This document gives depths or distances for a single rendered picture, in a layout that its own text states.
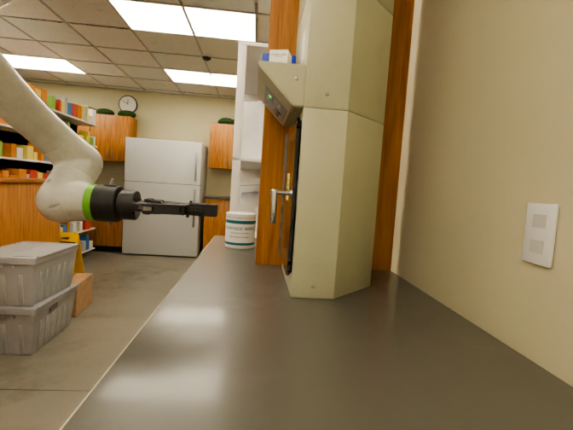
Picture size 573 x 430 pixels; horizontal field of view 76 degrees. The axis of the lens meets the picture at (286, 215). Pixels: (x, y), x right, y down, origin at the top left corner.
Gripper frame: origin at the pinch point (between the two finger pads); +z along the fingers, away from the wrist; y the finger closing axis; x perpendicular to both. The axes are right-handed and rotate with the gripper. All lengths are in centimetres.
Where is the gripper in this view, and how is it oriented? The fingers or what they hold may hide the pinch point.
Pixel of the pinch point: (204, 209)
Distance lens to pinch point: 96.2
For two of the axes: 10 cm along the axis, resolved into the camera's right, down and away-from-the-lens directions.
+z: 9.9, 0.7, 0.9
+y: -0.8, -1.1, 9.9
